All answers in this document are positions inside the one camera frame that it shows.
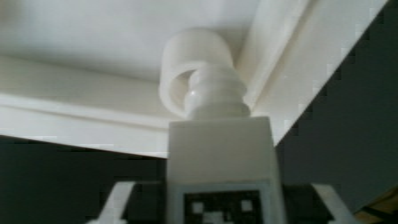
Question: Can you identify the white leg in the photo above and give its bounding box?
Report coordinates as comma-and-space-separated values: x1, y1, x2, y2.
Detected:
168, 66, 289, 224

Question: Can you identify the white square tabletop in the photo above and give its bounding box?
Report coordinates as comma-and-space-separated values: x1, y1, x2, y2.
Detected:
0, 0, 392, 157

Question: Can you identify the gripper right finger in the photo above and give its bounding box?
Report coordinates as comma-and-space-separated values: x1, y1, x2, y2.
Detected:
314, 184, 362, 224

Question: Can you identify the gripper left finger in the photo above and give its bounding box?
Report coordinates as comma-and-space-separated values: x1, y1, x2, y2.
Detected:
86, 181, 138, 224

